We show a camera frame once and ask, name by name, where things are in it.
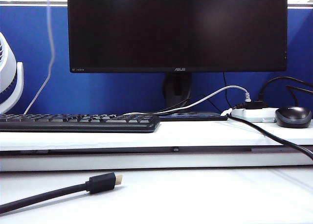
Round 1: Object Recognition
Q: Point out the white Type-C charging cable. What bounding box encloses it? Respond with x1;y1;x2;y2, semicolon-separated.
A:
23;0;56;115

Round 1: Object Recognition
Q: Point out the black monitor stand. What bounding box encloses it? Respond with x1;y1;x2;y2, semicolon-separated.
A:
162;73;228;122

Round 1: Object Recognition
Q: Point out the blue office partition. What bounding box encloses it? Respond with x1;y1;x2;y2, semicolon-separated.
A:
0;0;313;116

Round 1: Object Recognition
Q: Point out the black ASUS monitor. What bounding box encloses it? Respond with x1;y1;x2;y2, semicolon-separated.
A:
67;0;289;74

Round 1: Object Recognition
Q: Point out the black keyboard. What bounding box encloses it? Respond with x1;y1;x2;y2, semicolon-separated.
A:
0;113;161;134

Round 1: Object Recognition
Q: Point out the white power strip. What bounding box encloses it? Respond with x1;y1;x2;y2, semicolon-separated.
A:
231;107;278;123

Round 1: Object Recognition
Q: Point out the black computer mouse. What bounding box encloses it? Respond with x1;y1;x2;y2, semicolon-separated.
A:
274;106;313;129

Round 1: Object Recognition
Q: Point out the white desk fan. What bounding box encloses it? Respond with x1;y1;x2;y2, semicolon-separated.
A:
0;32;25;114

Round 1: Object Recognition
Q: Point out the thin black keyboard cable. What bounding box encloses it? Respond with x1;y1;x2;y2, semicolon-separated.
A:
156;91;222;113

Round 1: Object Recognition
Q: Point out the thin black monitor cable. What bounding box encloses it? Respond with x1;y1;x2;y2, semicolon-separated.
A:
223;72;232;109

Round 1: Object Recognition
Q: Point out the white cable with ribbed plug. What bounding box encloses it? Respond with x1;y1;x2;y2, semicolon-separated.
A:
123;85;251;116

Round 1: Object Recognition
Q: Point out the black HDMI cable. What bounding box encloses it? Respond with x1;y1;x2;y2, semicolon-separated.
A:
0;172;124;215

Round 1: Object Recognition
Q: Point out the black plug with looping cable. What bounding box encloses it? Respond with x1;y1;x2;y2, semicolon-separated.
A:
236;76;313;110

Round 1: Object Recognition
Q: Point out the black mouse cable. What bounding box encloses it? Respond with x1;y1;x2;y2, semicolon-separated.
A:
286;86;313;107

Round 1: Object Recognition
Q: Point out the thick black power cable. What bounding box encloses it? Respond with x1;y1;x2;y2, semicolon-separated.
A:
226;113;313;161

